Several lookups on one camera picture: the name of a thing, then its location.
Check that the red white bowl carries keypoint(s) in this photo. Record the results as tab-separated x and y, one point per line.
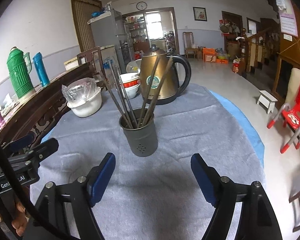
131	83

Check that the grey metal utensil holder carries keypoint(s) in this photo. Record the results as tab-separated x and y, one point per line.
143	141

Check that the blue table cover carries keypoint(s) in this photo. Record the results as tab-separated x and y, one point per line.
251	133

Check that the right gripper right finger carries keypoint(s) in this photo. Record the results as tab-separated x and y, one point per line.
257	218

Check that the red plastic child chair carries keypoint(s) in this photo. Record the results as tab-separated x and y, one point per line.
291	117

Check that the wooden chair near table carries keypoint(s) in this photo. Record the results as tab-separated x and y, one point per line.
91	58

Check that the wooden chair far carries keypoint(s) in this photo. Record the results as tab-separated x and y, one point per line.
189	46

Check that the person's left hand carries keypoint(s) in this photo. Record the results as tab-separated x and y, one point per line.
21	218

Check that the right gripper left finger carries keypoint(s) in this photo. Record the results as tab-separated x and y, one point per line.
82	194

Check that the white pot with plastic bag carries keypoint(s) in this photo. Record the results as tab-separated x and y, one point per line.
83	97

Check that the round wall clock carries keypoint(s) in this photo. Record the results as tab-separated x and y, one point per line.
141	5

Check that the grey refrigerator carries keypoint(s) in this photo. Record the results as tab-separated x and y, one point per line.
109	29

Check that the framed wall picture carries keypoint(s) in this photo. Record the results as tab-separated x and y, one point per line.
199	14

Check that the green thermos flask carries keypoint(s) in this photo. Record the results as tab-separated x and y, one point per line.
19	67

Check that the small white stool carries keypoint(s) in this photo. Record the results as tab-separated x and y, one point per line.
266	99

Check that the blue thermos bottle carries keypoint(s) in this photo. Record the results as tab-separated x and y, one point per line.
40	69

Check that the dark wooden carved sideboard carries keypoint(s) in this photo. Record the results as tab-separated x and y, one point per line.
38	115

